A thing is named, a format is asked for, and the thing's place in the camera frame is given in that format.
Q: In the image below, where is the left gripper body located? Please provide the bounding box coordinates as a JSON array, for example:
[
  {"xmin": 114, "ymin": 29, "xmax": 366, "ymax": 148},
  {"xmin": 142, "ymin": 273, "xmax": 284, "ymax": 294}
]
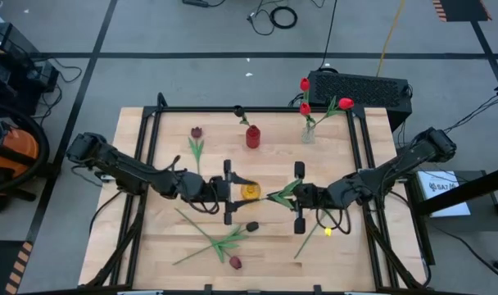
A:
[{"xmin": 203, "ymin": 159, "xmax": 233, "ymax": 225}]

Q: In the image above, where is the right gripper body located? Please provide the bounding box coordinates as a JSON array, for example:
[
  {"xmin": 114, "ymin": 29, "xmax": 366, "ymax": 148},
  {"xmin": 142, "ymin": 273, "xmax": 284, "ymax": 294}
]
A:
[{"xmin": 293, "ymin": 161, "xmax": 332, "ymax": 235}]

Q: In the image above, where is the yellow glass vase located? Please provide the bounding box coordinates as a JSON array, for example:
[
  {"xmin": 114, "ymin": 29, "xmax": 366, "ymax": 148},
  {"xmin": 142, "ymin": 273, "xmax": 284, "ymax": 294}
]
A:
[{"xmin": 240, "ymin": 182, "xmax": 262, "ymax": 202}]

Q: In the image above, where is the red ribbed glass vase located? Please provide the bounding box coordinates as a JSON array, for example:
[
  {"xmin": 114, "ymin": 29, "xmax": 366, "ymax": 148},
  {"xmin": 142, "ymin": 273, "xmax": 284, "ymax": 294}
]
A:
[{"xmin": 245, "ymin": 125, "xmax": 261, "ymax": 150}]

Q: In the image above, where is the red artificial tulip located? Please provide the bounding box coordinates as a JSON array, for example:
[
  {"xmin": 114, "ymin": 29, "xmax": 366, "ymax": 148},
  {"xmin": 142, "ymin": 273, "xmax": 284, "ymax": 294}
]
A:
[
  {"xmin": 312, "ymin": 96, "xmax": 355, "ymax": 129},
  {"xmin": 300, "ymin": 101, "xmax": 317, "ymax": 130},
  {"xmin": 299, "ymin": 76, "xmax": 315, "ymax": 132}
]

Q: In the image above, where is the clear glass vase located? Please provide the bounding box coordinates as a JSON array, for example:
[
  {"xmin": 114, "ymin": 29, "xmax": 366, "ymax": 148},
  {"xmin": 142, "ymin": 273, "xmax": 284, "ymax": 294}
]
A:
[{"xmin": 300, "ymin": 125, "xmax": 317, "ymax": 144}]

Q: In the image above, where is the black computer tower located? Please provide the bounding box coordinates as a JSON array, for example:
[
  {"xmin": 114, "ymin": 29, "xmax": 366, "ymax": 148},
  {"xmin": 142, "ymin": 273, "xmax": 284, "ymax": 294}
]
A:
[{"xmin": 306, "ymin": 70, "xmax": 414, "ymax": 133}]

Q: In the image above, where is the white printed paper sheet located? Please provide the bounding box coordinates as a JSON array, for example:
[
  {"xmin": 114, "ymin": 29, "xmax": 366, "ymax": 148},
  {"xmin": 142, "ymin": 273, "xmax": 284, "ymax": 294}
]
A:
[{"xmin": 416, "ymin": 170, "xmax": 473, "ymax": 218}]

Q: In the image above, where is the black side cart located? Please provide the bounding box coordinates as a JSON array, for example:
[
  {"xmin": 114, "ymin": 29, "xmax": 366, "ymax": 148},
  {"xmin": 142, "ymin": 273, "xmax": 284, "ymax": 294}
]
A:
[{"xmin": 408, "ymin": 163, "xmax": 498, "ymax": 263}]

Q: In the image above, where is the orange vacuum cleaner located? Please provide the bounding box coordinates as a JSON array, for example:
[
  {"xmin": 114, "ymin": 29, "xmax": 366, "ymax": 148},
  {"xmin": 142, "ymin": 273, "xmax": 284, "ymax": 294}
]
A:
[
  {"xmin": 0, "ymin": 115, "xmax": 41, "ymax": 173},
  {"xmin": 0, "ymin": 102, "xmax": 52, "ymax": 196}
]

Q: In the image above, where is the hazard-striped black floor mat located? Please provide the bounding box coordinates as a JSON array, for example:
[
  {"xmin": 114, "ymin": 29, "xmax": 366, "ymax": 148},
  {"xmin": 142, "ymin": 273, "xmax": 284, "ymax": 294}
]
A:
[
  {"xmin": 432, "ymin": 0, "xmax": 493, "ymax": 23},
  {"xmin": 0, "ymin": 240, "xmax": 34, "ymax": 295}
]

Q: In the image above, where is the black equipment stack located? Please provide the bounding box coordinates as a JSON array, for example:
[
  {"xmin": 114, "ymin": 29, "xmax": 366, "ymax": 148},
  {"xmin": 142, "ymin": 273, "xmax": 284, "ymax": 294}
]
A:
[{"xmin": 0, "ymin": 22, "xmax": 61, "ymax": 116}]

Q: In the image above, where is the black aluminium table frame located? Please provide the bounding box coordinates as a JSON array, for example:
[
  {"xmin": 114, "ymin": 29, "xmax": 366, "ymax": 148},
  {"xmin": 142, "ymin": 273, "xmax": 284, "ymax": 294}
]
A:
[{"xmin": 83, "ymin": 92, "xmax": 432, "ymax": 295}]

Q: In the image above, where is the silver aluminium bracket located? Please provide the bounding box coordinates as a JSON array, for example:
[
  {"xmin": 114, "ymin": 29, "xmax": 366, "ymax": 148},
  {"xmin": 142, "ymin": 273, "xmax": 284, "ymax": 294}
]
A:
[
  {"xmin": 343, "ymin": 289, "xmax": 392, "ymax": 295},
  {"xmin": 116, "ymin": 289, "xmax": 165, "ymax": 295}
]

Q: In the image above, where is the black hanging cable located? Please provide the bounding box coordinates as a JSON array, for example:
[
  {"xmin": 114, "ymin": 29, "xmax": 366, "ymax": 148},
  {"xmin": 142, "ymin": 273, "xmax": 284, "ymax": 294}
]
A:
[{"xmin": 319, "ymin": 0, "xmax": 338, "ymax": 70}]

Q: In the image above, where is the coiled black cable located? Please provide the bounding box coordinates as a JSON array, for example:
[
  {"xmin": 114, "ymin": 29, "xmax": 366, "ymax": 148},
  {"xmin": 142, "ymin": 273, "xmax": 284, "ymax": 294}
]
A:
[{"xmin": 269, "ymin": 6, "xmax": 298, "ymax": 30}]

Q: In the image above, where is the yellow hanging cable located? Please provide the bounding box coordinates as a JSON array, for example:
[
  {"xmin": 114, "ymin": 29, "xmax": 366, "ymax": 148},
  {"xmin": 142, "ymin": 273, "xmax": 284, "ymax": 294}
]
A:
[{"xmin": 376, "ymin": 0, "xmax": 406, "ymax": 78}]

